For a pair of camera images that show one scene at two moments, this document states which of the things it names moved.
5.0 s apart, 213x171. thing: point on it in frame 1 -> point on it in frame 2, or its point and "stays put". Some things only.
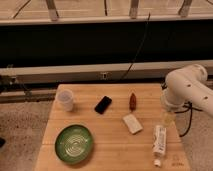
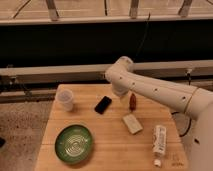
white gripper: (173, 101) -> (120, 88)
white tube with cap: (159, 143) stays put
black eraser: (103, 104) stays put
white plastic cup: (65, 98) stays put
